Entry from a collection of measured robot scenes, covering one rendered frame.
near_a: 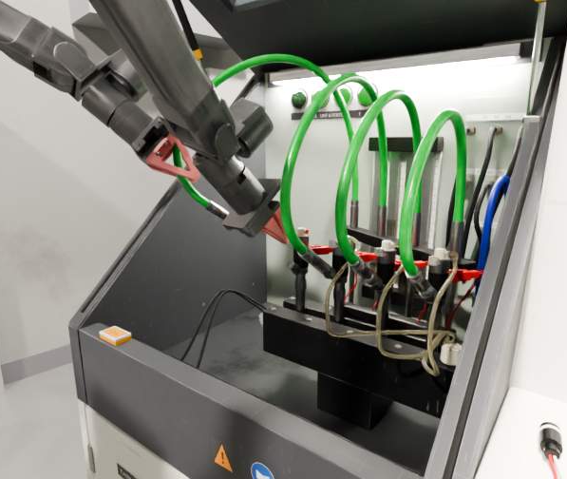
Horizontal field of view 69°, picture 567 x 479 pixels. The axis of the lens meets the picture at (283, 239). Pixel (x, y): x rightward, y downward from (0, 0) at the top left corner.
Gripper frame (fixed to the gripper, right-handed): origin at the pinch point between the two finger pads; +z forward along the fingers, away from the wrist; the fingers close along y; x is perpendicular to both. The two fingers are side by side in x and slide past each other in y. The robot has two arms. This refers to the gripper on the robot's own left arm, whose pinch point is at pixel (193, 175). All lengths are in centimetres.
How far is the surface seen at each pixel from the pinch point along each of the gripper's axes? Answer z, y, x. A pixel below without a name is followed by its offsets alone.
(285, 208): 13.2, -17.0, -2.3
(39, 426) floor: 8, 141, 119
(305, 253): 20.0, -12.8, -0.1
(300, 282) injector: 26.2, 2.0, 2.3
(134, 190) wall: -39, 200, 7
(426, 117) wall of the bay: 26.9, 5.5, -40.0
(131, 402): 15.9, 1.9, 35.2
